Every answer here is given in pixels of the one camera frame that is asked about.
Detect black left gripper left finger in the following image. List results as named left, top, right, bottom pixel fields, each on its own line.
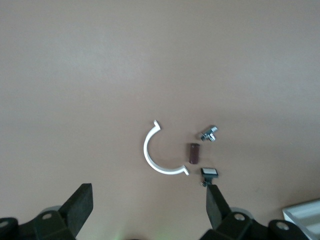
left=0, top=182, right=94, bottom=240

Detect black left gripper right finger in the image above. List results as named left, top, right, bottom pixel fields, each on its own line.
left=199, top=184, right=310, bottom=240

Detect white plastic tray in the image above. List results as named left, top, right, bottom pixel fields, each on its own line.
left=282, top=198, right=320, bottom=236

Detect small brown block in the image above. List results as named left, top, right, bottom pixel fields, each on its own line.
left=187, top=142, right=201, bottom=166

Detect silver metal fitting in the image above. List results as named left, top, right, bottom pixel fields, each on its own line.
left=198, top=124, right=220, bottom=144

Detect black switch with white face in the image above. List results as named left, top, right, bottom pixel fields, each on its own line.
left=199, top=166, right=221, bottom=188

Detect white half-ring clamp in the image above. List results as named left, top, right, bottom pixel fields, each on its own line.
left=143, top=119, right=190, bottom=177

